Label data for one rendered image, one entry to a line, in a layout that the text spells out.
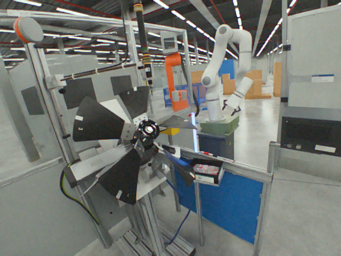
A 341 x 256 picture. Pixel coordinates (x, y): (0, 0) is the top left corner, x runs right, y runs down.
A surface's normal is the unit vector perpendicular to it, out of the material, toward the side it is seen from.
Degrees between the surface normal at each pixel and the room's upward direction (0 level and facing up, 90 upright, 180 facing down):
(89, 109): 73
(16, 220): 90
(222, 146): 90
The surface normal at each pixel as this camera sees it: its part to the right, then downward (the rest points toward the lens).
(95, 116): 0.36, 0.04
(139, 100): -0.21, -0.47
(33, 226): 0.71, 0.13
